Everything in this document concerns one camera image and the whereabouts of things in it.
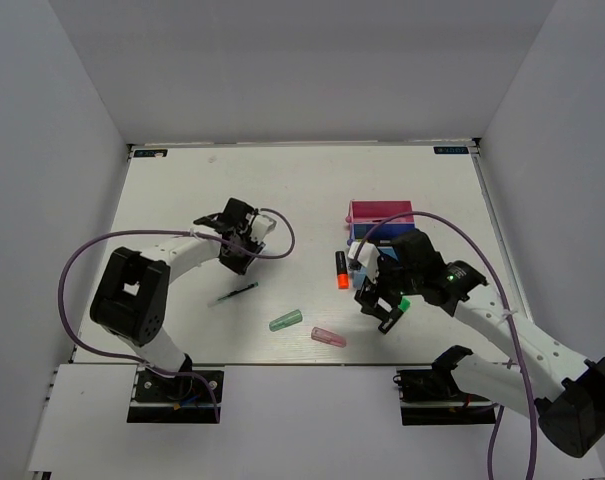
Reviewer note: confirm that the orange cap black highlighter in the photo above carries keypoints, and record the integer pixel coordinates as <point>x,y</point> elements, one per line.
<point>342,275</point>

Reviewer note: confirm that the left corner label sticker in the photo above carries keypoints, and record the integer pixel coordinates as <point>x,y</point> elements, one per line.
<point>150,153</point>

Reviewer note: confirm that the purple-blue plastic bin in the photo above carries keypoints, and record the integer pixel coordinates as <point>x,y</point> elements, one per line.
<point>382,235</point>

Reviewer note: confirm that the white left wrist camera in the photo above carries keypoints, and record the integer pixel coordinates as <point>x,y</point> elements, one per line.
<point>260,226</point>

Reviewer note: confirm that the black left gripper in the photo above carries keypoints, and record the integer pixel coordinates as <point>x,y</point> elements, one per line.
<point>240,266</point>

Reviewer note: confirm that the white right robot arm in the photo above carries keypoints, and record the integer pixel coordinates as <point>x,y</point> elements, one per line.
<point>562,390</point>

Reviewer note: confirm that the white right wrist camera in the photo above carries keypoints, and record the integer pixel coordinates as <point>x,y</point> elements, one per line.
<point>366,257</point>

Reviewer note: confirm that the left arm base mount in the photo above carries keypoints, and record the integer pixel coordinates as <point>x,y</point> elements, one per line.
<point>169,401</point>

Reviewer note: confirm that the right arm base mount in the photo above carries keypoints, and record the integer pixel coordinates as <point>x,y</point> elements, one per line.
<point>425,402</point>

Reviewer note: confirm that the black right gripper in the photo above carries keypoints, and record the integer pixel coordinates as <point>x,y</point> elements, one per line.
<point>370,293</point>

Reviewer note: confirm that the corner label sticker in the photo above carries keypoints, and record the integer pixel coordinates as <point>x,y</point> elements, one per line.
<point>150,153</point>
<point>451,150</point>

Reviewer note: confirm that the pink translucent eraser case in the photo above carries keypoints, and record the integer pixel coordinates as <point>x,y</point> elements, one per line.
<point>327,337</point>

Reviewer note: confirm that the green ink refill pen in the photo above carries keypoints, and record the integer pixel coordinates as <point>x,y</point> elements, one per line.
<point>232,294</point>

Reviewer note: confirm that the pink plastic bin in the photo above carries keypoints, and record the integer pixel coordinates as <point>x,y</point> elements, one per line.
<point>367,211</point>

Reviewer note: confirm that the light blue plastic bin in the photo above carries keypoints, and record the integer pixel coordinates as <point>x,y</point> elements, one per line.
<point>358,276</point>

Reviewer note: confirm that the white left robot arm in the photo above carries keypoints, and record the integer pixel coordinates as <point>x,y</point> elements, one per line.
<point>131,298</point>

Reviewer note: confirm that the right corner label sticker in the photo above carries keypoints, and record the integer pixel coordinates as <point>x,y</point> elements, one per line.
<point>451,150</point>

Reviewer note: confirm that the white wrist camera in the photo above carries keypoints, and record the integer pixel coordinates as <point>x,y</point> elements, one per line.
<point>260,226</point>
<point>366,257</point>

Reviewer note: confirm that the green cap black highlighter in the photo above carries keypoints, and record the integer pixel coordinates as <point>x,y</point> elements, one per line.
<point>391,318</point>

